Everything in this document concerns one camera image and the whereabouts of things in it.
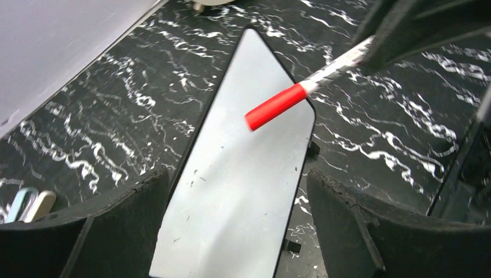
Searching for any cream cylindrical container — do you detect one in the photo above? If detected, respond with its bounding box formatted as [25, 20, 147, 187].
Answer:
[192, 0, 234, 13]

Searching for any black framed whiteboard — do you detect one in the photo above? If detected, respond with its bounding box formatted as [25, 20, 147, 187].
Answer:
[149, 27, 316, 277]

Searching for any red capped whiteboard marker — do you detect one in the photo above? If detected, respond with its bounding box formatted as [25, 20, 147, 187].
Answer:
[245, 36, 374, 131]

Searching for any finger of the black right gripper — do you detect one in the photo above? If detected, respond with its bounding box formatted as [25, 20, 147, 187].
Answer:
[352, 0, 490, 74]

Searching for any teal and cream eraser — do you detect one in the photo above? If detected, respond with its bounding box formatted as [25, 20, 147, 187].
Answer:
[4, 187, 57, 224]

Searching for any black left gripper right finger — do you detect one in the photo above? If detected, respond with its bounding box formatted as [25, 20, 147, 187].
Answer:
[306, 169, 490, 277]

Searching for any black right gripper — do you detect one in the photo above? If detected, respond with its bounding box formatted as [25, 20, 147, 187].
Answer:
[428, 86, 490, 225]

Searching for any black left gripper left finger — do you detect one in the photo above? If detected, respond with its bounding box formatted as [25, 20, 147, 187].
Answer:
[1, 168, 170, 277]

